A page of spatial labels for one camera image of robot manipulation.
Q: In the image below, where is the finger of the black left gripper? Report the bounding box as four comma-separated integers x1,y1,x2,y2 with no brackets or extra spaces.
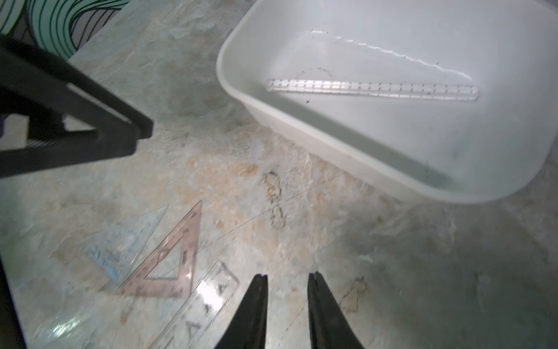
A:
1,126,140,177
1,36,154,140

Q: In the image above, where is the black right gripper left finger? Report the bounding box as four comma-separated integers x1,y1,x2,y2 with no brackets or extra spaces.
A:
215,274,268,349

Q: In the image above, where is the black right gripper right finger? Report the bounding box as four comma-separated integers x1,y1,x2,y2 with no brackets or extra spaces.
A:
307,272,363,349

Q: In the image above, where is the clear stencil ruler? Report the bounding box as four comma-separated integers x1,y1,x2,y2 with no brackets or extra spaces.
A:
151,260,239,349

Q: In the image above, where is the clear protractor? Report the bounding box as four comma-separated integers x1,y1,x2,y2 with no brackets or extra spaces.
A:
28,302,120,348

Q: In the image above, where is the clear straight ruler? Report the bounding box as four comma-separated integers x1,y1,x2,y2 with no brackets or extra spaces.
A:
265,79,480,102

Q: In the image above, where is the white plastic storage box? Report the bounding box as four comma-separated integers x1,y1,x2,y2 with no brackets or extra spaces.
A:
217,1,557,204

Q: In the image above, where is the blue triangle ruler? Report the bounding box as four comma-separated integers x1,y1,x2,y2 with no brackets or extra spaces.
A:
80,206,167,287

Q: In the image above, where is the pink triangle ruler left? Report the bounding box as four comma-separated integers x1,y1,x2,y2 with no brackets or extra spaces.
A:
116,202,202,298

